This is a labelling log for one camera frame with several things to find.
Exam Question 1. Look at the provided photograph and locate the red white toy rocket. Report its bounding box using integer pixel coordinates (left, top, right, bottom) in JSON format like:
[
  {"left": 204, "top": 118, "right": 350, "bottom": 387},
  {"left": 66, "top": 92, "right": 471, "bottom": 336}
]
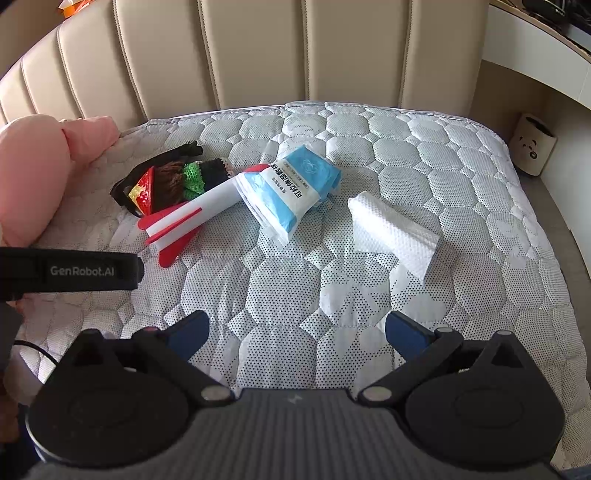
[{"left": 137, "top": 178, "right": 242, "bottom": 268}]

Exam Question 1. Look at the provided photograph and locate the white embossed cleaning wipe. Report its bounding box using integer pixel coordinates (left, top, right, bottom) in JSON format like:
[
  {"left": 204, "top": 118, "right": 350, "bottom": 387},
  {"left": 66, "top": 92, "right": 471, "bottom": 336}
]
[{"left": 348, "top": 191, "right": 440, "bottom": 284}]

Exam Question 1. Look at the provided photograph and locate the colourful crocheted doll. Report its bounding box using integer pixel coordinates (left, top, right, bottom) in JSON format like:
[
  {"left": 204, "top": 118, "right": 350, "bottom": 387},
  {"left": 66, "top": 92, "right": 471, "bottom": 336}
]
[{"left": 127, "top": 157, "right": 238, "bottom": 217}]

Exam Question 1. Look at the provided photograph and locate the pink plush toy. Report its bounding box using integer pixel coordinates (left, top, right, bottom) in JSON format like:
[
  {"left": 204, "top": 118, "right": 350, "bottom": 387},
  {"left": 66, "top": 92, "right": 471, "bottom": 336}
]
[{"left": 0, "top": 114, "right": 119, "bottom": 247}]

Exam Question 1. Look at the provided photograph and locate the white quilted mattress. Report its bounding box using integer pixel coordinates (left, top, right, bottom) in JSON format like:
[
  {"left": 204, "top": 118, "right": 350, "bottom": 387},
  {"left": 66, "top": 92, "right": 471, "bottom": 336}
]
[{"left": 19, "top": 102, "right": 590, "bottom": 469}]

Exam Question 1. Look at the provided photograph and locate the blue white wipes package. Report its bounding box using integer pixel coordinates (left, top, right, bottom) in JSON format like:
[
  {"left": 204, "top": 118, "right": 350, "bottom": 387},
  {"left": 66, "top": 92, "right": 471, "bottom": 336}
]
[{"left": 235, "top": 145, "right": 342, "bottom": 246}]

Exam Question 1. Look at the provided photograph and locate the panda face waste bin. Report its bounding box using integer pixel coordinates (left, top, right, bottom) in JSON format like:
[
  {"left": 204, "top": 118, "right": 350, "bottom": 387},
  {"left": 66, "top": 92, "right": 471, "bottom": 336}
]
[{"left": 509, "top": 113, "right": 557, "bottom": 177}]

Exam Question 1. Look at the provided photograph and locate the beige padded headboard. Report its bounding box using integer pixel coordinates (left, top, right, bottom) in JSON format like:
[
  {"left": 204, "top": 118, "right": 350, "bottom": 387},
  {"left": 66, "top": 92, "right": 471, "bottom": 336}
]
[{"left": 1, "top": 1, "right": 489, "bottom": 129}]

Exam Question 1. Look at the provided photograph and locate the orange tissue box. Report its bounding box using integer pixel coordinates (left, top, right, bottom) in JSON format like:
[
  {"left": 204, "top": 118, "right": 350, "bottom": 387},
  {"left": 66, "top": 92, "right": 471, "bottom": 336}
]
[{"left": 58, "top": 0, "right": 93, "bottom": 19}]

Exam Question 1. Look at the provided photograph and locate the white desk shelf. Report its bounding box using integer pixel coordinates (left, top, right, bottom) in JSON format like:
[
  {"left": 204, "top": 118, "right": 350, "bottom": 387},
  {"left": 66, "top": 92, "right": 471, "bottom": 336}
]
[{"left": 483, "top": 1, "right": 590, "bottom": 108}]

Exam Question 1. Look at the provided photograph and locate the black cable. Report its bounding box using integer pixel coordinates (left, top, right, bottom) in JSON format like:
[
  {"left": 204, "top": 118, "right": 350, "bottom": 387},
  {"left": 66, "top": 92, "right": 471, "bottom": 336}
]
[{"left": 11, "top": 339, "right": 61, "bottom": 370}]

